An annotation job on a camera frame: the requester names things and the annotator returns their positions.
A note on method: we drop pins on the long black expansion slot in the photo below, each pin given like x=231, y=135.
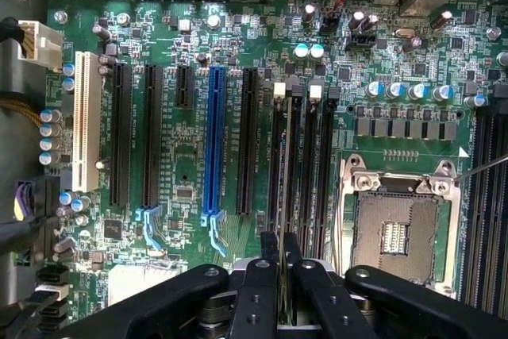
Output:
x=120, y=136
x=248, y=140
x=152, y=136

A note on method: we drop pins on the white motherboard power socket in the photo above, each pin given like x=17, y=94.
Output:
x=143, y=281

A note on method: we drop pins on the black fan header connector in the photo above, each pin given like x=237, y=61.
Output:
x=360, y=42

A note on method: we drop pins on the silver CPU socket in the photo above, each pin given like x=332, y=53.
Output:
x=397, y=232

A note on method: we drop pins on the grey metal PC case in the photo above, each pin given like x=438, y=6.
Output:
x=24, y=1

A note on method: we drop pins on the blue expansion slot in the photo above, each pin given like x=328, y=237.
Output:
x=214, y=140

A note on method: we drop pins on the thin metal locking lever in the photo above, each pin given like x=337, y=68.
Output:
x=339, y=216
x=482, y=167

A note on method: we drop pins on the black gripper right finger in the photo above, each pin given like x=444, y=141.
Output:
x=329, y=303

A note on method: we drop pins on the white PCI expansion slot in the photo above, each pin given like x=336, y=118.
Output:
x=86, y=116

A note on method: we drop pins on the white power connector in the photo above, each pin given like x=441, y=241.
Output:
x=39, y=43

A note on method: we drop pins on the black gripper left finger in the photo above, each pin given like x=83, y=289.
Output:
x=254, y=299

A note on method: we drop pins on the black RAM slot white latch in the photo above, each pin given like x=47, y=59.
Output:
x=309, y=164
x=275, y=164

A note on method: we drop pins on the short black expansion slot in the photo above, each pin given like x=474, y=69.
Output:
x=184, y=87

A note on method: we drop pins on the green PC motherboard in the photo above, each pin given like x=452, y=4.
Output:
x=182, y=148

